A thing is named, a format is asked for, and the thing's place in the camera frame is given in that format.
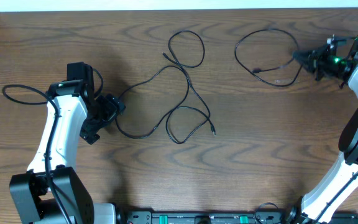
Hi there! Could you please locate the black barrel plug cable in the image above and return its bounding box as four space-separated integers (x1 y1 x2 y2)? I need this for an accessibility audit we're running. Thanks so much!
114 30 217 145

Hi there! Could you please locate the black usb cable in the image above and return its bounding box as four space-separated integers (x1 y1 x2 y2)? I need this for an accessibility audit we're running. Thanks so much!
234 28 304 88

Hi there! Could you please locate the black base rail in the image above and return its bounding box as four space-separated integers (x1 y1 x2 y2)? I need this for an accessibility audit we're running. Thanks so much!
116 202 358 224

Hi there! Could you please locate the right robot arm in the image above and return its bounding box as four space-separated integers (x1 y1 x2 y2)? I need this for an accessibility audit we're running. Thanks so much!
285 35 358 223

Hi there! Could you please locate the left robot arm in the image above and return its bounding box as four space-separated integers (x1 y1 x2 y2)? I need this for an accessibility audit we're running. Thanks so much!
9 62 126 223

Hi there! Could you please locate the left camera black cable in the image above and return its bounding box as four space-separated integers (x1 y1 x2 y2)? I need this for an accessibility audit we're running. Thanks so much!
1 68 105 224

